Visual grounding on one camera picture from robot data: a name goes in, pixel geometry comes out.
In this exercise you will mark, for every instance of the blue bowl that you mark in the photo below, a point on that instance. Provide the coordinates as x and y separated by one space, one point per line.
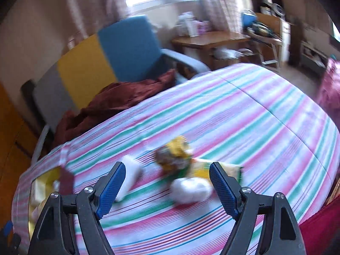
249 18

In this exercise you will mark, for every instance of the white containers on desk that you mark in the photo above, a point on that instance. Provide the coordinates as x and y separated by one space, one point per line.
187 24

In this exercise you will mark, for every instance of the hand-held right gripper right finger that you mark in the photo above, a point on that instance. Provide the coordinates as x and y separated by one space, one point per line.
224 191

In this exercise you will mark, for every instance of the white plastic bag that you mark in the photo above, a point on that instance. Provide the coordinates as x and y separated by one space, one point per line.
190 190

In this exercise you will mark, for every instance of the wooden desk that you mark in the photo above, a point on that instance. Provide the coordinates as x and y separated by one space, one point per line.
209 38

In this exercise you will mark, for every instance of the grey yellow blue chair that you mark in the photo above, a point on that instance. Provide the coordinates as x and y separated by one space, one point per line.
124 47

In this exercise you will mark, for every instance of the wooden shelf unit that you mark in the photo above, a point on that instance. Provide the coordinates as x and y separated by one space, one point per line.
273 26

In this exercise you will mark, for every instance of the striped bedsheet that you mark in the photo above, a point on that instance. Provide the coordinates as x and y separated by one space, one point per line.
239 124

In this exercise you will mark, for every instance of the pink container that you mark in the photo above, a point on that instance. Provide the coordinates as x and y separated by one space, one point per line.
203 27

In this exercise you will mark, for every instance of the checked pink curtain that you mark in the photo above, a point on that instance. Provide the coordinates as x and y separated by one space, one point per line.
106 0
223 2

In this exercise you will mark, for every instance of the yellow green flat packet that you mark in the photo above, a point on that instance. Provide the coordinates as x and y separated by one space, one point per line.
202 170

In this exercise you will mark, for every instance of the gold rectangular box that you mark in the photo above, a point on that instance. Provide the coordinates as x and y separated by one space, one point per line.
43 183

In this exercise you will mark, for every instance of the white rectangular box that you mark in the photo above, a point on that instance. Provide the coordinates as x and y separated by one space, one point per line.
130 175

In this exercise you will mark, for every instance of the yellow wooden wardrobe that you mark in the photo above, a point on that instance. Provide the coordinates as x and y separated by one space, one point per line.
10 138

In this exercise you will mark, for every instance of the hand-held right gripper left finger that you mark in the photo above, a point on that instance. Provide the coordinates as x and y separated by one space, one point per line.
110 191

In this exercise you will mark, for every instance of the yellow snack packet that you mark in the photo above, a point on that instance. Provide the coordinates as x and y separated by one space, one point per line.
178 147

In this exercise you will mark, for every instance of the white bag under desk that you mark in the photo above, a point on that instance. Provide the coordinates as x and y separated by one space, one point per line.
227 53

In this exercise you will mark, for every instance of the red garment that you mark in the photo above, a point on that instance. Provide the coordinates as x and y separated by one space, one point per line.
321 233

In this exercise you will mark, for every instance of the pink blanket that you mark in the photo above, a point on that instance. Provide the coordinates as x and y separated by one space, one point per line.
330 90

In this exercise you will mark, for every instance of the maroon cloth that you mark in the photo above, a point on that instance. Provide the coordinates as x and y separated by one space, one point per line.
111 103

